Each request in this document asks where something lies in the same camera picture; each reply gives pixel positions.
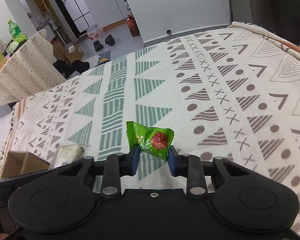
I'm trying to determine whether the light green red-dot snack packet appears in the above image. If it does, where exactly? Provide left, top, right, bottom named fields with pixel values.
left=126, top=121, right=174, bottom=161

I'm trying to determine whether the black and white snack packet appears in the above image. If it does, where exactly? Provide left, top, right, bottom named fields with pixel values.
left=49, top=144, right=90, bottom=169

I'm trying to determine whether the brown cardboard box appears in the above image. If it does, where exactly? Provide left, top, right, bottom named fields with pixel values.
left=0, top=151, right=50, bottom=179

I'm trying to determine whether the patterned bed cover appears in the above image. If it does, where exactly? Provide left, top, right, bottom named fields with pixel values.
left=0, top=22, right=300, bottom=235

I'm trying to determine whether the black shoe left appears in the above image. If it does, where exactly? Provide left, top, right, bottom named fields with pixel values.
left=93, top=40, right=104, bottom=52

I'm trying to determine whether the black shoe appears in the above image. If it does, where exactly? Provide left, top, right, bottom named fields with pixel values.
left=104, top=35, right=115, bottom=46
left=93, top=40, right=104, bottom=52

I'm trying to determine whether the small cardboard box on floor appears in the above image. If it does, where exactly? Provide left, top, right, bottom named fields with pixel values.
left=64, top=44, right=83, bottom=63

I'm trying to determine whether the black shoe right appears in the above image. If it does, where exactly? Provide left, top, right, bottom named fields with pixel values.
left=104, top=35, right=115, bottom=46

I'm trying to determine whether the dotted cloth covered table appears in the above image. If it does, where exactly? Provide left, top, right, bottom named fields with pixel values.
left=0, top=29, right=66, bottom=105

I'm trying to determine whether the red-brown oil bottle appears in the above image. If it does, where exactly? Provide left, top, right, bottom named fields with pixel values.
left=126, top=15, right=140, bottom=37

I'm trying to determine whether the white red plastic bag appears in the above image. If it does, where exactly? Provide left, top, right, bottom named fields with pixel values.
left=87, top=25, right=105, bottom=40

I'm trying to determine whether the white cabinet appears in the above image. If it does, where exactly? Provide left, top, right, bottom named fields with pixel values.
left=83, top=0, right=131, bottom=28

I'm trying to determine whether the green soda bottle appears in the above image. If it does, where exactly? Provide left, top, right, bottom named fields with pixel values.
left=7, top=20, right=27, bottom=43

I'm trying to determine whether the black framed sliding door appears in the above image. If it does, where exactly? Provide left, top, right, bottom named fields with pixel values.
left=55, top=0, right=95, bottom=38

